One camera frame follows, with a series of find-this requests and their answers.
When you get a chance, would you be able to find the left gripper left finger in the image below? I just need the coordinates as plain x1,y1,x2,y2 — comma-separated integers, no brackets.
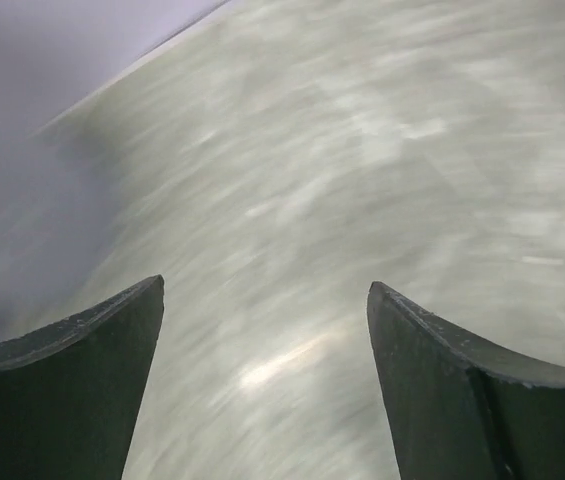
0,275,164,480

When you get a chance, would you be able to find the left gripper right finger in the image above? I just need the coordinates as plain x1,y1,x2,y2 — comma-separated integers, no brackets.
367,282,565,480

